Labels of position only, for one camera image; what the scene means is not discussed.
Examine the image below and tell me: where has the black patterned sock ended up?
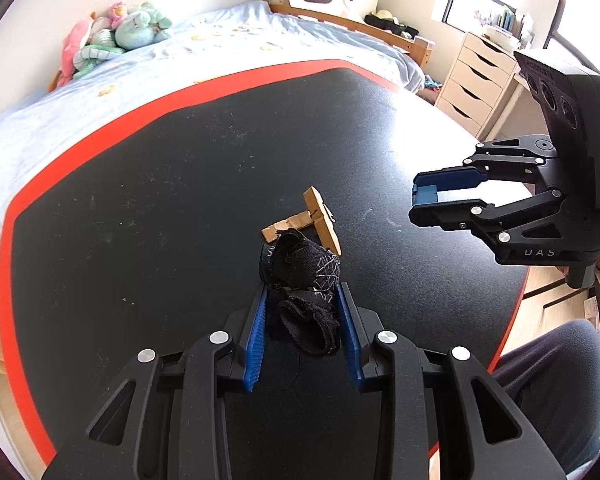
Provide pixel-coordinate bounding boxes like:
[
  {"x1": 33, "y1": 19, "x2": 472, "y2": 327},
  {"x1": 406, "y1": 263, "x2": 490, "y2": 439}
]
[{"x1": 259, "y1": 229, "x2": 341, "y2": 359}]

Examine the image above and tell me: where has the blue binder clip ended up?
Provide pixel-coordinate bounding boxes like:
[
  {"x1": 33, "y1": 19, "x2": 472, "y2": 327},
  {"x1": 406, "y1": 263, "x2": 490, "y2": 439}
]
[{"x1": 412, "y1": 184, "x2": 438, "y2": 207}]

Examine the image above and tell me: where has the white drawer cabinet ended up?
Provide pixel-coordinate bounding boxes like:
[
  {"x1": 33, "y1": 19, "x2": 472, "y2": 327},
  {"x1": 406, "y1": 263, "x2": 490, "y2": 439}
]
[{"x1": 434, "y1": 32, "x2": 519, "y2": 139}]

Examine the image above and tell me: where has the black red-edged table mat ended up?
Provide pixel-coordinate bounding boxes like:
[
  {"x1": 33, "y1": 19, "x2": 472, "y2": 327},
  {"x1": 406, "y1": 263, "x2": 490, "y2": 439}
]
[{"x1": 0, "y1": 61, "x2": 527, "y2": 462}]

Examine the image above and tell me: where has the bed with blue sheet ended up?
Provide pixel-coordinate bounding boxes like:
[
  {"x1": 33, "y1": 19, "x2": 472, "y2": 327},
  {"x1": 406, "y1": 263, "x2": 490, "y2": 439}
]
[{"x1": 0, "y1": 0, "x2": 438, "y2": 376}]

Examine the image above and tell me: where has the teal plush toy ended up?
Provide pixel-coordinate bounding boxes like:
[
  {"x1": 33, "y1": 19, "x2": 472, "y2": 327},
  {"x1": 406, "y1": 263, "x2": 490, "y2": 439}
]
[{"x1": 114, "y1": 1, "x2": 172, "y2": 51}]

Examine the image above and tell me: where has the striped green plush toy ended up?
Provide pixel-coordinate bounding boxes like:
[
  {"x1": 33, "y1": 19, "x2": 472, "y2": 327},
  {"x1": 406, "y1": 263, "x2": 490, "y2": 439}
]
[{"x1": 72, "y1": 44, "x2": 125, "y2": 79}]

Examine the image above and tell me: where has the pink plush toy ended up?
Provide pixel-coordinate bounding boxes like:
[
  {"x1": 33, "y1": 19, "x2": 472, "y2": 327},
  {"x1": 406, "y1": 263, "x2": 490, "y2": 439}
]
[{"x1": 55, "y1": 18, "x2": 94, "y2": 88}]

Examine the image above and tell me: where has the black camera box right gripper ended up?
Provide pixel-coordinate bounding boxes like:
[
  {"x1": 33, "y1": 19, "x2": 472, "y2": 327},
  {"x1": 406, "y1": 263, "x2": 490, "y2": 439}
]
[{"x1": 514, "y1": 49, "x2": 600, "y2": 210}]

